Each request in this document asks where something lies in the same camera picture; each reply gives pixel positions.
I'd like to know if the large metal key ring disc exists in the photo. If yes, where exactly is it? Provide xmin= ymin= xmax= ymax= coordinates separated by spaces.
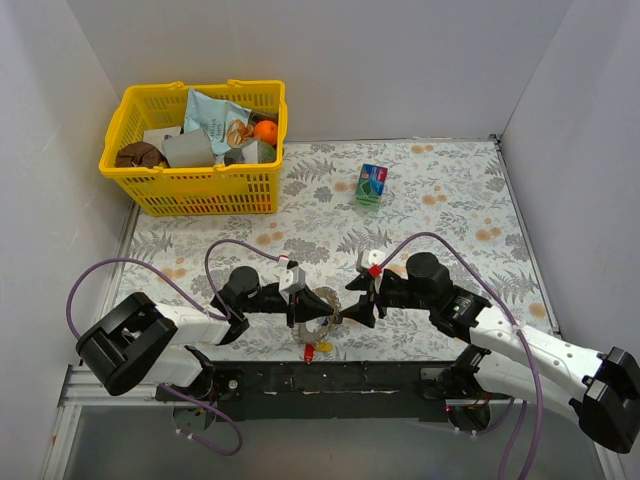
xmin=293 ymin=286 xmax=341 ymax=345

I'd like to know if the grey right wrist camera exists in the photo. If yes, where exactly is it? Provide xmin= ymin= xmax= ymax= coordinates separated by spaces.
xmin=356 ymin=249 xmax=386 ymax=273

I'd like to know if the green blue sponge pack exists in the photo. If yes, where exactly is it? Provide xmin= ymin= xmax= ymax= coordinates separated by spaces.
xmin=354 ymin=164 xmax=388 ymax=210

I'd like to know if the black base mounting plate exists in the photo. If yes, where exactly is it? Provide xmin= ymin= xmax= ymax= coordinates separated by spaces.
xmin=177 ymin=361 xmax=506 ymax=422

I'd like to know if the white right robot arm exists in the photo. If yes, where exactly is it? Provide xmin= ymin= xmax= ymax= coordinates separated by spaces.
xmin=341 ymin=250 xmax=639 ymax=454

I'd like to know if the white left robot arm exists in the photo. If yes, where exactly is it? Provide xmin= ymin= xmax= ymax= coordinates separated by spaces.
xmin=76 ymin=262 xmax=335 ymax=400

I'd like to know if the orange fruit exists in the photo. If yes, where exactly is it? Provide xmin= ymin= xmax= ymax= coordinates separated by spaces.
xmin=253 ymin=120 xmax=278 ymax=147

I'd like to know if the white carton in basket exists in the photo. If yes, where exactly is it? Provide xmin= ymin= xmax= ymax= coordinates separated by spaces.
xmin=142 ymin=126 xmax=182 ymax=150

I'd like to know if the yellow plastic shopping basket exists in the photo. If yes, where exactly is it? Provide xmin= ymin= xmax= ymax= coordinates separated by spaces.
xmin=99 ymin=79 xmax=288 ymax=216

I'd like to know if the grey cardboard box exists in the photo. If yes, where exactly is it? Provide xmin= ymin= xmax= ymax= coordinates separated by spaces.
xmin=161 ymin=129 xmax=216 ymax=168

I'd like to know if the light blue chips bag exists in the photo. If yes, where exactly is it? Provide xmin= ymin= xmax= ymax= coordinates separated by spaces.
xmin=183 ymin=88 xmax=254 ymax=156

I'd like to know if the yellow key tag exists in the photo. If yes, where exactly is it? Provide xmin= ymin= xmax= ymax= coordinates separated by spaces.
xmin=316 ymin=342 xmax=333 ymax=352

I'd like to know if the green avocado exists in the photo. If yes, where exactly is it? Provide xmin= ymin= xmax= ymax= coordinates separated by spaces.
xmin=258 ymin=141 xmax=277 ymax=164

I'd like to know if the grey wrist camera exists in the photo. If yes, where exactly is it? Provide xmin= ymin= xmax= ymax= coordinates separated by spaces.
xmin=279 ymin=266 xmax=306 ymax=299
xmin=356 ymin=249 xmax=386 ymax=273

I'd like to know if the floral patterned table mat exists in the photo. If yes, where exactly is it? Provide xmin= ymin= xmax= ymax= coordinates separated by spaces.
xmin=115 ymin=140 xmax=557 ymax=333

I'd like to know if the red key tag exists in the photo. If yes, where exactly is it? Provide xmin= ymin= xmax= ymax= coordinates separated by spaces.
xmin=304 ymin=344 xmax=315 ymax=364

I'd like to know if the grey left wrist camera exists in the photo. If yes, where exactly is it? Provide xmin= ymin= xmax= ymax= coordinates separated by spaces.
xmin=279 ymin=266 xmax=306 ymax=299

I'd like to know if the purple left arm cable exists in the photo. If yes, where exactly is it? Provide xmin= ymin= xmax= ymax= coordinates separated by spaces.
xmin=66 ymin=239 xmax=286 ymax=456

